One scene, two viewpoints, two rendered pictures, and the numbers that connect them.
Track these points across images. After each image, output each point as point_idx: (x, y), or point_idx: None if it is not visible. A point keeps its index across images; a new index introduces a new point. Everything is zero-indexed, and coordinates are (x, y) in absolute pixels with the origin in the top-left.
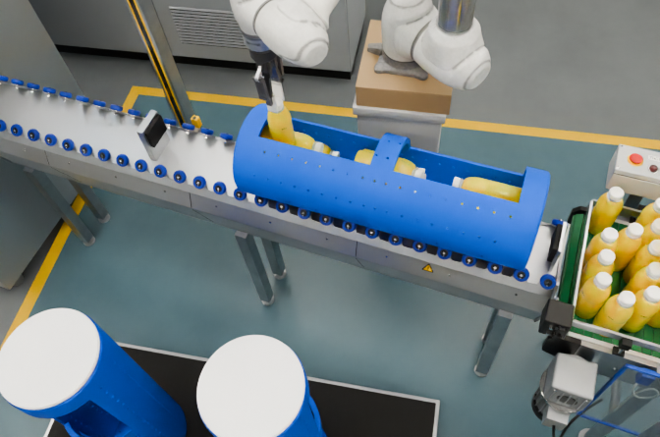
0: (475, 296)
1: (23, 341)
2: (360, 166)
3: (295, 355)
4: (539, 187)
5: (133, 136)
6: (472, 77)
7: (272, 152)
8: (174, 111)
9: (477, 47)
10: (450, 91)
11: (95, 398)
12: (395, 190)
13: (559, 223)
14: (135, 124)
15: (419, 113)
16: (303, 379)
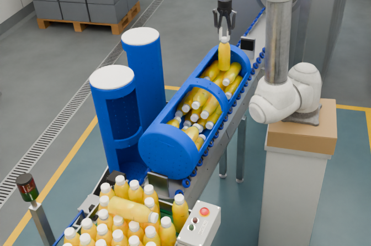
0: None
1: (147, 30)
2: (194, 76)
3: (121, 86)
4: (167, 130)
5: (255, 50)
6: (249, 105)
7: (208, 54)
8: None
9: (264, 97)
10: (271, 130)
11: (127, 55)
12: (180, 88)
13: (176, 190)
14: None
15: (267, 133)
16: (109, 88)
